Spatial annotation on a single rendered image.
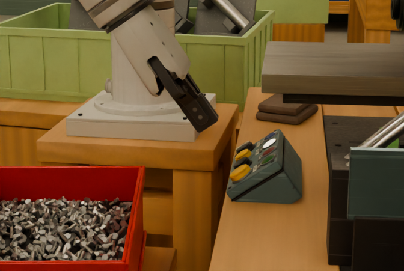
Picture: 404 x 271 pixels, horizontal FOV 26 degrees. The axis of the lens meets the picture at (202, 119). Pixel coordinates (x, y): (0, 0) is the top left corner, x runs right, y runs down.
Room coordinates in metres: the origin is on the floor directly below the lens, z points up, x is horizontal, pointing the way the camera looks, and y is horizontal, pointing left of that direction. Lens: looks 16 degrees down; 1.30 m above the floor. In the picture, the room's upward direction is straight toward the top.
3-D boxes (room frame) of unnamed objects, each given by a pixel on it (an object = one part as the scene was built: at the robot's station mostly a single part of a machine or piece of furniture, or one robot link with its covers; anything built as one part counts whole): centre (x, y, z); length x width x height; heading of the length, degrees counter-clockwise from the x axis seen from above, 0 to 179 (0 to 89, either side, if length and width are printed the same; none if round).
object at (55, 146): (1.61, 0.11, 0.83); 0.32 x 0.32 x 0.04; 80
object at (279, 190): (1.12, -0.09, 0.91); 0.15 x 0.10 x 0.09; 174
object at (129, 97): (1.61, 0.11, 0.97); 0.19 x 0.19 x 0.18
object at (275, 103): (1.46, -0.15, 0.91); 0.10 x 0.08 x 0.03; 153
